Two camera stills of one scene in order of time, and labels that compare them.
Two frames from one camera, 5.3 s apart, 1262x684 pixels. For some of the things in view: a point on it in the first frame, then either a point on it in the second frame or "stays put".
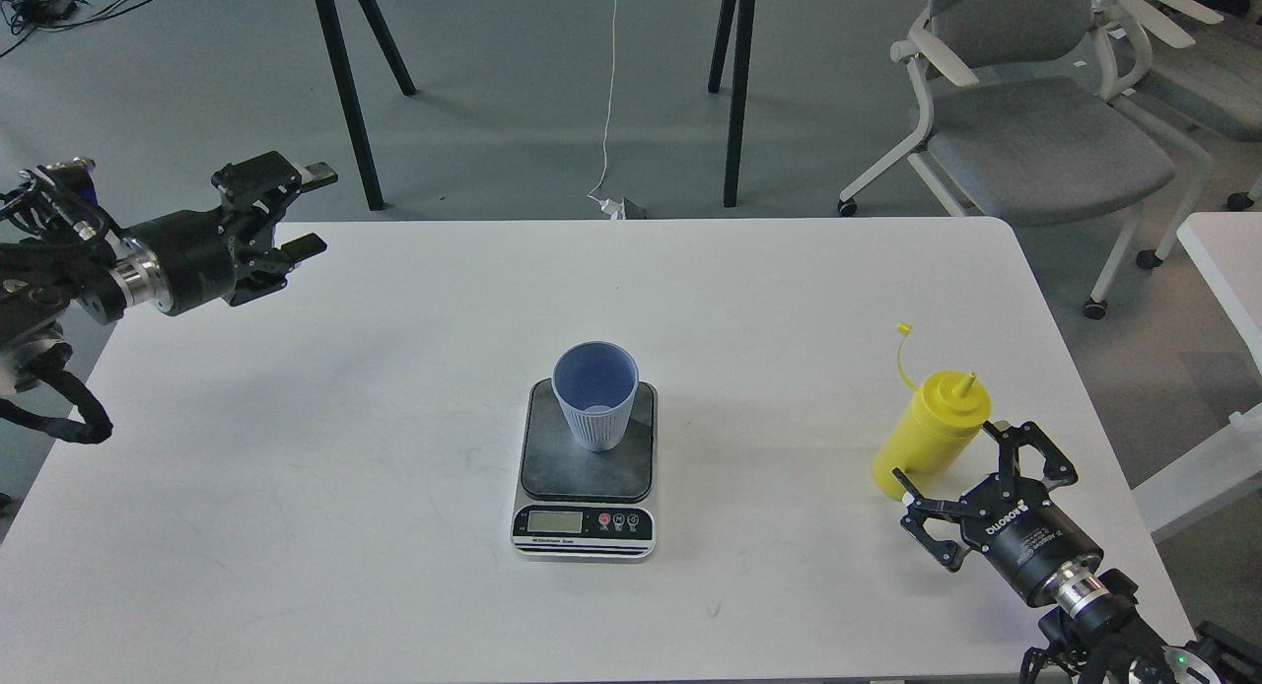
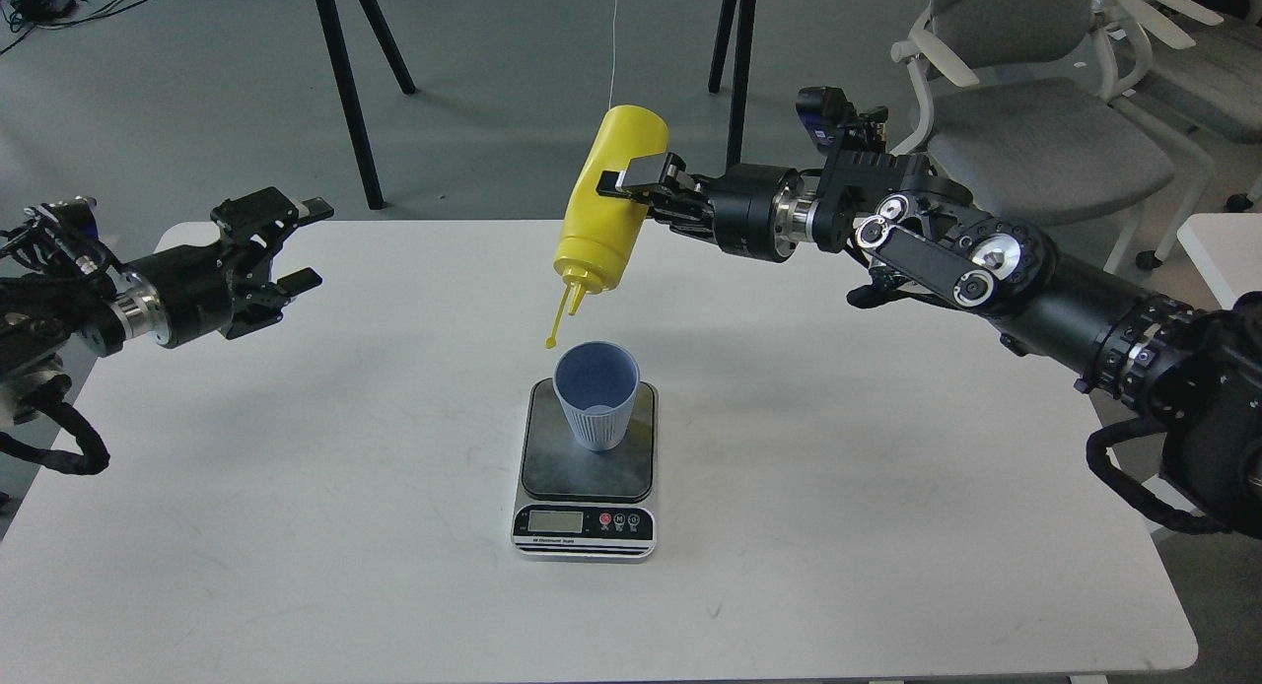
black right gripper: x=1013 y=519 -> x=745 y=212
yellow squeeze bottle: x=937 y=433 -> x=601 y=224
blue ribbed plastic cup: x=597 y=381 stays put
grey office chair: x=1050 y=132 stays put
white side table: x=1228 y=246 stays put
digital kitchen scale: x=578 y=505 stays put
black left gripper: x=187 y=258 -> x=186 y=294
